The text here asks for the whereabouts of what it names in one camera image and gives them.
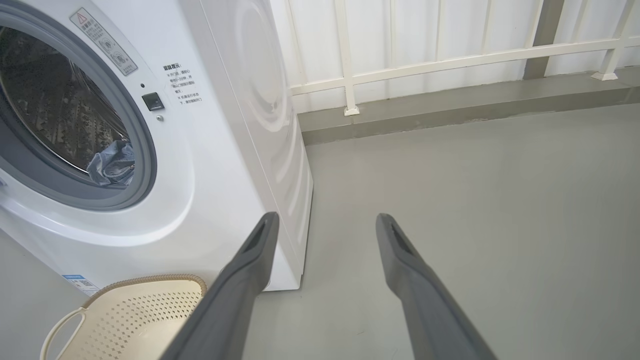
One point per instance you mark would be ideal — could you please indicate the blue energy label sticker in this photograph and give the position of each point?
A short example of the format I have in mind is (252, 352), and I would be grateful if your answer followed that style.
(81, 284)

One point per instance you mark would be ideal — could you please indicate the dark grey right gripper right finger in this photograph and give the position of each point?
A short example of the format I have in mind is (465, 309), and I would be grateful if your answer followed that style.
(425, 310)

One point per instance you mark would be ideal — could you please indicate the white front-load washing machine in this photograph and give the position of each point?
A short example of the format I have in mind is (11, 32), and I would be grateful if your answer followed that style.
(225, 150)

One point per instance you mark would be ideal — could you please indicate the black square door latch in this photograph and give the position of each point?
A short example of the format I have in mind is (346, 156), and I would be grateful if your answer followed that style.
(153, 101)

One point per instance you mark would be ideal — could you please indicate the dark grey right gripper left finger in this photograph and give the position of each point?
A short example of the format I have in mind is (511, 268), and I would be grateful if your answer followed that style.
(235, 300)

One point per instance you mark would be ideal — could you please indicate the blue printed garment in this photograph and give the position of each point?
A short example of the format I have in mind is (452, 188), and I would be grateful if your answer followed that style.
(112, 165)

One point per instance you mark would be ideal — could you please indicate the white metal railing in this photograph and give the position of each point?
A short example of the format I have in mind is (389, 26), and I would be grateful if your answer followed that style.
(450, 62)

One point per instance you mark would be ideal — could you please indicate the cream perforated basket brown rim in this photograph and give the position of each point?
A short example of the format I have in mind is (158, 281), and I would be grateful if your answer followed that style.
(135, 320)

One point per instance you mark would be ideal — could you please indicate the grey warning sticker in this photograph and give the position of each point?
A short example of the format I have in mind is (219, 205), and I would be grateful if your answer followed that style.
(104, 41)

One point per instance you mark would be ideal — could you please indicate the stainless steel washing machine drum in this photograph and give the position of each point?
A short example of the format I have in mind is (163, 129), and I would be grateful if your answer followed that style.
(55, 100)

